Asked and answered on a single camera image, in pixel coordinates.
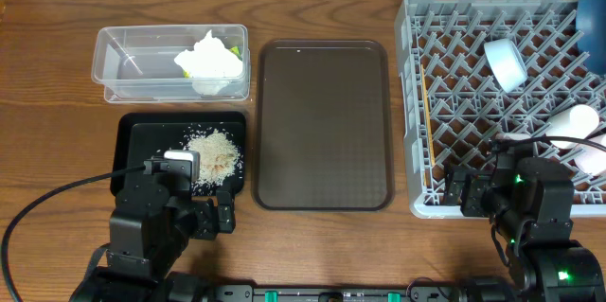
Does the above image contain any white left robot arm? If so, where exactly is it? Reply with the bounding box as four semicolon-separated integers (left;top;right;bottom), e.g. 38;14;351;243
70;184;236;301

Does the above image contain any white paper napkin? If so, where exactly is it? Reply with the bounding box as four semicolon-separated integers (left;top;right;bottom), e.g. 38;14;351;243
174;30;243;96

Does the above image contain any grey plastic dishwasher rack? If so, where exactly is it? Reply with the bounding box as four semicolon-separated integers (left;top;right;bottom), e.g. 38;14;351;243
395;0;605;219

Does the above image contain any clear plastic waste bin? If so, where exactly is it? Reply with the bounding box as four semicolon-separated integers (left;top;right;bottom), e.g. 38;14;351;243
91;24;251;103

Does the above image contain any brown plastic serving tray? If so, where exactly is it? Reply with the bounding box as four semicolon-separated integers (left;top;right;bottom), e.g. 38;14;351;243
252;40;394;212

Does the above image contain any pile of rice grains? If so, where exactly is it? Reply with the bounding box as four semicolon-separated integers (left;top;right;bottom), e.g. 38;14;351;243
184;128;243;196

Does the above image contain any light blue bowl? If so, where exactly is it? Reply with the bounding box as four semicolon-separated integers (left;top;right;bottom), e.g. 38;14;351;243
484;39;527;93

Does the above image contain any black plastic tray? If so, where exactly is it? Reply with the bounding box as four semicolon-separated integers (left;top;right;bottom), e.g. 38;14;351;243
114;112;246;195

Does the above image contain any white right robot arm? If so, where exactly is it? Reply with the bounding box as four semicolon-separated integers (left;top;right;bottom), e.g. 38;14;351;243
446;158;605;301

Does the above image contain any pink plastic cup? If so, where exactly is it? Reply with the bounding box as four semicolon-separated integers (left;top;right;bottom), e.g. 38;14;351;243
574;145;606;176

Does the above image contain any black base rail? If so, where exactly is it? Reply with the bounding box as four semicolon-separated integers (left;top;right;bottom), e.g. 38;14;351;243
160;271;517;302

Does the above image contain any wooden chopstick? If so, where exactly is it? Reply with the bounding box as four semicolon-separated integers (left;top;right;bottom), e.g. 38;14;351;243
420;64;433;145
424;102;436;167

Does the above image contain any cream white plastic cup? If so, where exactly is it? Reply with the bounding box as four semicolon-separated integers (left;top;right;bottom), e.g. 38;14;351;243
545;104;599;139

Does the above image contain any dark blue plate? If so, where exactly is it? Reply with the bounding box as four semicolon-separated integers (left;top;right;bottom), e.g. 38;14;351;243
576;0;605;77

